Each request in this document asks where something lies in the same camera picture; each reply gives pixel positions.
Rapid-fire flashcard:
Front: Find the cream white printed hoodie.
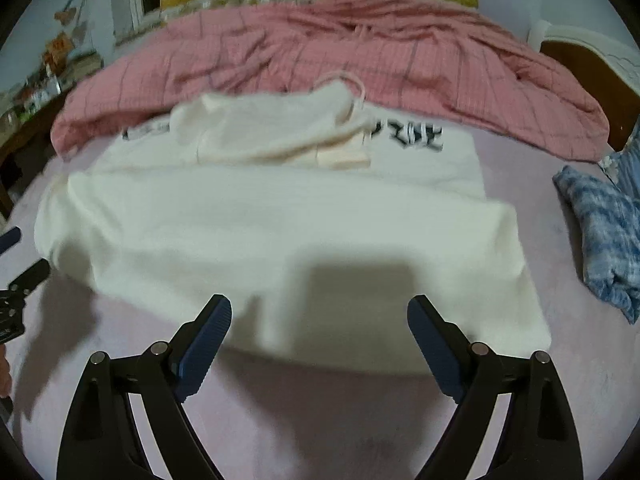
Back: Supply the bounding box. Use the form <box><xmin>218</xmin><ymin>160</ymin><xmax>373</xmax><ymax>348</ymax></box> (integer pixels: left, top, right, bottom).
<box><xmin>35</xmin><ymin>76</ymin><xmax>551</xmax><ymax>374</ymax></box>

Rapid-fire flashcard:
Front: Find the person's left hand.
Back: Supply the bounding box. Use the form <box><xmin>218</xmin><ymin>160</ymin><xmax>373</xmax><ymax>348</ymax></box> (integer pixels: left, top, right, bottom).
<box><xmin>0</xmin><ymin>344</ymin><xmax>12</xmax><ymax>399</ymax></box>

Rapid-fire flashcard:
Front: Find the blue white plaid garment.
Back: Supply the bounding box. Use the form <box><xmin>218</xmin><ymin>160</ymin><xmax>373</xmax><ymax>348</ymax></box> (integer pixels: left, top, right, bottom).
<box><xmin>552</xmin><ymin>166</ymin><xmax>639</xmax><ymax>324</ymax></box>

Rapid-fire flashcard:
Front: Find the light blue pillow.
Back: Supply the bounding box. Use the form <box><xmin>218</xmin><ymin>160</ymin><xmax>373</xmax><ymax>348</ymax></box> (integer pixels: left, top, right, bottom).
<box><xmin>599</xmin><ymin>118</ymin><xmax>640</xmax><ymax>200</ymax></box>

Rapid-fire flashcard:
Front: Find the white and brown headboard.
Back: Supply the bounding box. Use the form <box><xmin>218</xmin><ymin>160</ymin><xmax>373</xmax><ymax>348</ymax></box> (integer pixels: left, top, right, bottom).
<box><xmin>527</xmin><ymin>21</ymin><xmax>639</xmax><ymax>151</ymax></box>

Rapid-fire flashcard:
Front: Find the pink plaid quilt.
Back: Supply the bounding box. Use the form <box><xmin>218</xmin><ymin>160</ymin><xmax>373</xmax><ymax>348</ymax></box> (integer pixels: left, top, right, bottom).
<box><xmin>51</xmin><ymin>0</ymin><xmax>610</xmax><ymax>162</ymax></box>

